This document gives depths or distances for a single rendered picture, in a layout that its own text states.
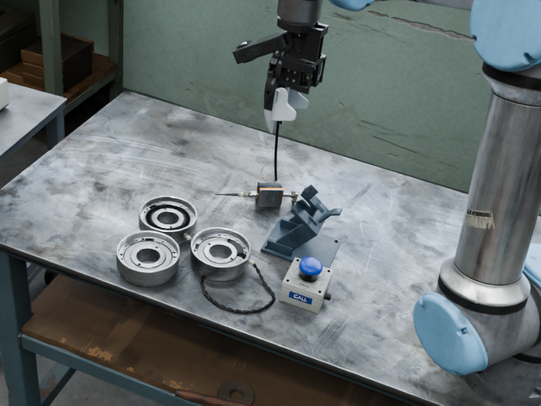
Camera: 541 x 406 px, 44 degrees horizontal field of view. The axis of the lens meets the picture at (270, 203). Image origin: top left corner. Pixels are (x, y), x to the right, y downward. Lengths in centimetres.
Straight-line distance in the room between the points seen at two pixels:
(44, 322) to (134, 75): 185
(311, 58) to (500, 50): 49
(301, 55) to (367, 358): 52
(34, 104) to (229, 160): 63
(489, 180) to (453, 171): 200
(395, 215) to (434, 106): 135
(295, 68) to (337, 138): 168
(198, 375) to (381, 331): 39
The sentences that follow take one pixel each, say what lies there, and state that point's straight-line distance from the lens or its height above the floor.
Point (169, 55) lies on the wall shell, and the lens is 298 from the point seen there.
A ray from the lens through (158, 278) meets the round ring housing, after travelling 112.
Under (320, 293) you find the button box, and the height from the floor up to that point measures 85.
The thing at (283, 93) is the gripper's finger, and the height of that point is 105.
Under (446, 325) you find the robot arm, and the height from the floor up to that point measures 99.
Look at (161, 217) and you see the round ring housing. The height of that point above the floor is 82.
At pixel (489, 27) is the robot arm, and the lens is 77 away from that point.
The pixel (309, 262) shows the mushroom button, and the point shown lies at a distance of 111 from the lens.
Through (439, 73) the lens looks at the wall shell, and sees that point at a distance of 265.
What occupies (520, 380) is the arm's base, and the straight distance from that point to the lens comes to 109.
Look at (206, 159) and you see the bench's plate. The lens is 145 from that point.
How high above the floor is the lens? 160
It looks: 36 degrees down
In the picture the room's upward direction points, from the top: 10 degrees clockwise
